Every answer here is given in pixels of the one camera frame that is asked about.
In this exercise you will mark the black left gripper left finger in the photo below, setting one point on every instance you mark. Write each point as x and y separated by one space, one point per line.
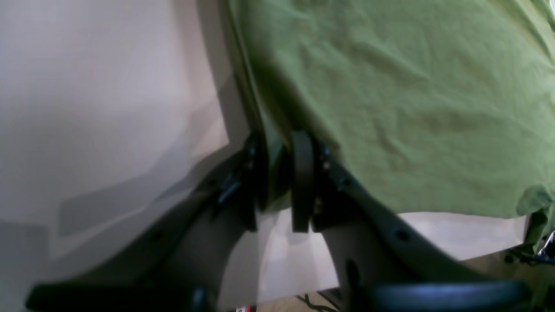
178 263

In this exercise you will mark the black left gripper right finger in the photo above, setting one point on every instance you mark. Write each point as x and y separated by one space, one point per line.
383 264

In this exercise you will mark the green t-shirt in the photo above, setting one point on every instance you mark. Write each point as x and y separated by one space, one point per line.
433 105

